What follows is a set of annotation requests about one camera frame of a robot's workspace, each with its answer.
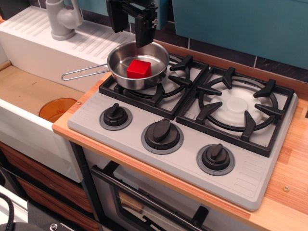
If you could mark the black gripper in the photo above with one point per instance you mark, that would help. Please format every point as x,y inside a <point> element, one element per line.
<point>145,15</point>

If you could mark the stainless steel pan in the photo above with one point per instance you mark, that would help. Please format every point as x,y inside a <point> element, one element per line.
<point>120,58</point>

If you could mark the red wooden cube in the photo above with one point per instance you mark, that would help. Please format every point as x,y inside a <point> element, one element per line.
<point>139,69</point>

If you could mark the black left stove knob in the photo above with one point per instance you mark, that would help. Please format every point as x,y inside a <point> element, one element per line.
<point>115,118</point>

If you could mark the black stove knob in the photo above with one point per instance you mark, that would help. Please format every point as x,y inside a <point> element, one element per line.
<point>115,118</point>
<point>215,160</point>
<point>162,137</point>

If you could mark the black middle stove knob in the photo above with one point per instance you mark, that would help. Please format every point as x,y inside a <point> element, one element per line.
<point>162,137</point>

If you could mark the grey toy stove top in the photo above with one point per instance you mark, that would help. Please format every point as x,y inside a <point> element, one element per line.
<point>245,185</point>

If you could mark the black right stove knob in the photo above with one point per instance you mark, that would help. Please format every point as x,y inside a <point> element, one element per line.
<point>215,160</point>

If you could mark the grey toy faucet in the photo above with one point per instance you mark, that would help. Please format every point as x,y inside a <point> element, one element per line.
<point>63,21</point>

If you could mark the black left burner grate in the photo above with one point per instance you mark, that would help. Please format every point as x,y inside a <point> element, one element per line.
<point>167,98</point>

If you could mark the black burner grate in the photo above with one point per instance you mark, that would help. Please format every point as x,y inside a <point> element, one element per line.
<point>247,112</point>
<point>167,98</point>

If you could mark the white toy sink unit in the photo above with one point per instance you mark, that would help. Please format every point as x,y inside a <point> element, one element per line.
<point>32,64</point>

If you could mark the black right burner grate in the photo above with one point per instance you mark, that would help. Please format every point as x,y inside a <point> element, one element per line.
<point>247,112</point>

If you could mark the wooden drawer fronts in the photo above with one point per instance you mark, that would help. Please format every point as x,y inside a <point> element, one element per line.
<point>45,187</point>

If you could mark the oven door with black handle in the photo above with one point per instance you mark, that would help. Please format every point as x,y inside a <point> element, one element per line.
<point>141,204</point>

